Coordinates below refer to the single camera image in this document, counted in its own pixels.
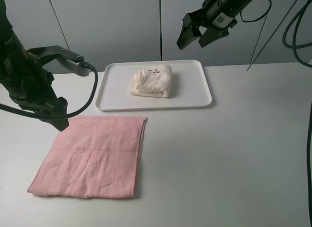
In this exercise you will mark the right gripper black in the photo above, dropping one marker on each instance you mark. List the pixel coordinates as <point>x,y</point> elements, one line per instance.
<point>218,13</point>

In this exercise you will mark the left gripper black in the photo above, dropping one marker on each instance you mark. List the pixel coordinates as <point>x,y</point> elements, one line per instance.
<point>32,91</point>

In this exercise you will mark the pink towel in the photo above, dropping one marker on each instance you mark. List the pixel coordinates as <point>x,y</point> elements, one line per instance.
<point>95,157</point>

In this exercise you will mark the cream white towel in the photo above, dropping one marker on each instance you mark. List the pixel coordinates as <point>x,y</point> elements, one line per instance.
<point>153,81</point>

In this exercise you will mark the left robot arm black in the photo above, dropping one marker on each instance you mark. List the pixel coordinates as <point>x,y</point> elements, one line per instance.
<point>13,56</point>

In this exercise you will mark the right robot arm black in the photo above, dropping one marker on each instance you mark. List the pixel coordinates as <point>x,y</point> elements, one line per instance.
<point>239,6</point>

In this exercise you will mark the white rectangular plastic tray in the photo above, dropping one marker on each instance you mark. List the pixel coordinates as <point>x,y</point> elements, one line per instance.
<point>189,87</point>

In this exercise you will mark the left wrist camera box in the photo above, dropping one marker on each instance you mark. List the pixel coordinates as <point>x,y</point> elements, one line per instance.
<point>67,59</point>

